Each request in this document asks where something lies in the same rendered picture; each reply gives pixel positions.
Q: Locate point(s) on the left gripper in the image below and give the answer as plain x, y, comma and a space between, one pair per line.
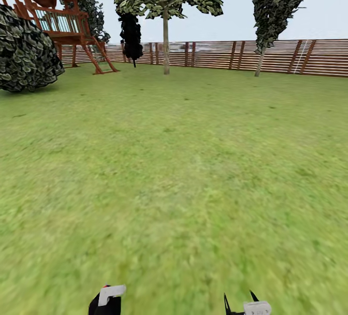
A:
113, 307

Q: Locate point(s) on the bush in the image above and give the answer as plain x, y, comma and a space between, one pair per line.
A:
28, 57

